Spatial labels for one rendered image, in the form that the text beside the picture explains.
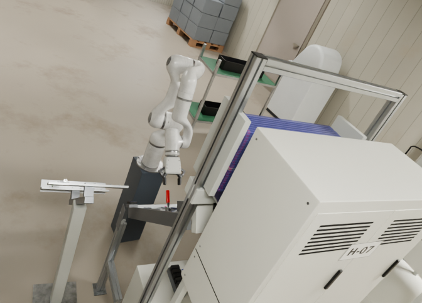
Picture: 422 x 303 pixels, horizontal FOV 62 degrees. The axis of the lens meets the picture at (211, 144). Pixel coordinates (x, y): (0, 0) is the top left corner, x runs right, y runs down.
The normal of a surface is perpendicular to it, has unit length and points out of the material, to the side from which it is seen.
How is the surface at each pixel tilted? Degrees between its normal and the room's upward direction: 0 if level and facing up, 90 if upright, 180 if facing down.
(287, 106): 90
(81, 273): 0
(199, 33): 90
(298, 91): 90
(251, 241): 90
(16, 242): 0
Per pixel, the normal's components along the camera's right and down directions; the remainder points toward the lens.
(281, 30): -0.80, 0.00
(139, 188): 0.48, 0.60
